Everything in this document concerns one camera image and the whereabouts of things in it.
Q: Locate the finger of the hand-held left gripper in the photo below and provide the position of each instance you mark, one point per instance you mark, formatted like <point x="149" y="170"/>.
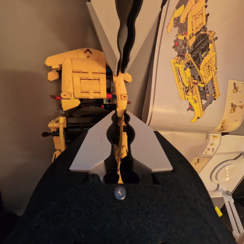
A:
<point x="144" y="21"/>
<point x="104" y="24"/>

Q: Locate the toy car instruction booklet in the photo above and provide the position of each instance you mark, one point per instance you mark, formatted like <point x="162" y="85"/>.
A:
<point x="164" y="95"/>

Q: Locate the yellow toy brick car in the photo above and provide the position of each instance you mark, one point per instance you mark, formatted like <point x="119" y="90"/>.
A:
<point x="83" y="76"/>

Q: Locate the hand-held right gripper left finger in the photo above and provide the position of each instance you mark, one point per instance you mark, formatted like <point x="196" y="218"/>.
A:
<point x="91" y="152"/>

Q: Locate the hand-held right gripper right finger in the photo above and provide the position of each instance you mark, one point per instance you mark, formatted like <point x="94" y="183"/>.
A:
<point x="150" y="152"/>

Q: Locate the yellow paper slip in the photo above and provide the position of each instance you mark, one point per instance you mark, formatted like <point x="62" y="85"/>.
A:
<point x="218" y="212"/>

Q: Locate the grey desk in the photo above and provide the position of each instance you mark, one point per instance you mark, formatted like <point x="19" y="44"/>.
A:
<point x="28" y="57"/>

